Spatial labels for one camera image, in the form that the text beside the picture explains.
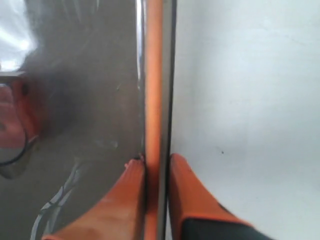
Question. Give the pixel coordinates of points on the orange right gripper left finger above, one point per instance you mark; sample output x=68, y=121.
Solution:
x=117, y=216

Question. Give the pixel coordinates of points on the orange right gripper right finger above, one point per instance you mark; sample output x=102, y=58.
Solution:
x=194, y=212

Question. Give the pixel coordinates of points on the transparent dark lunch box lid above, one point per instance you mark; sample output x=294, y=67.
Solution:
x=80, y=96

